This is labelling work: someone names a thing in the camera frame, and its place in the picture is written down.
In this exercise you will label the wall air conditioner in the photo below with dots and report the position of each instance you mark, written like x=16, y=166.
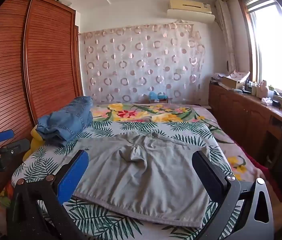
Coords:
x=191, y=8

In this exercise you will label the grey pants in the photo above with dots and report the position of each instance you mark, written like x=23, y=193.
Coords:
x=143, y=177

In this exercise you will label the wooden side cabinet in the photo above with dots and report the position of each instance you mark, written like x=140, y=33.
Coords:
x=246, y=120

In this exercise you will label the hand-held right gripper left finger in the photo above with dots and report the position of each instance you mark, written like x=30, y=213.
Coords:
x=74, y=176

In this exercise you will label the yellow cloth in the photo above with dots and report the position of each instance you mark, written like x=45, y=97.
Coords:
x=34, y=142

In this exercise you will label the green-capped bottle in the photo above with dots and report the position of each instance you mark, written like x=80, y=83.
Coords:
x=271, y=91

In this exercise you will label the cardboard box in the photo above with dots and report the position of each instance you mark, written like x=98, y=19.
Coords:
x=232, y=82

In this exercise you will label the small brown box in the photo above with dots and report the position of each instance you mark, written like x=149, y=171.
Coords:
x=159, y=100

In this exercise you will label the wooden slatted wardrobe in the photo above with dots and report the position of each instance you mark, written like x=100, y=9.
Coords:
x=31, y=67

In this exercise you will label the leaf-print bed sheet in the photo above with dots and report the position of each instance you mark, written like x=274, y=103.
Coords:
x=101, y=220

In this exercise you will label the tissue pack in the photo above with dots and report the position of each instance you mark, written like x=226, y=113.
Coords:
x=266, y=101

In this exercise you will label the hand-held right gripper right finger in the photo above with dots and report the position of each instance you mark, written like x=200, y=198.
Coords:
x=209, y=177

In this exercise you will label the folded blue jeans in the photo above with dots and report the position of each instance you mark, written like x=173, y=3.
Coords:
x=66, y=122

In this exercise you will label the red blanket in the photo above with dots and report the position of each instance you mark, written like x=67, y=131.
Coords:
x=268, y=177

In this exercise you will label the window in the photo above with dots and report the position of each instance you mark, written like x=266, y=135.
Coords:
x=276, y=52

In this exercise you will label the floral blanket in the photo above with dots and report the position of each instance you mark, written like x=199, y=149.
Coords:
x=136, y=112

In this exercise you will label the blue cloth bundle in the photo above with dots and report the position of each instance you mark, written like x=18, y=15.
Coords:
x=157, y=95

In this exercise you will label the circle-patterned sheer curtain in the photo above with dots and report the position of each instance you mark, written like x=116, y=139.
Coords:
x=141, y=65

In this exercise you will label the white window curtain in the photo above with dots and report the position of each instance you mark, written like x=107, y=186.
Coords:
x=227, y=37

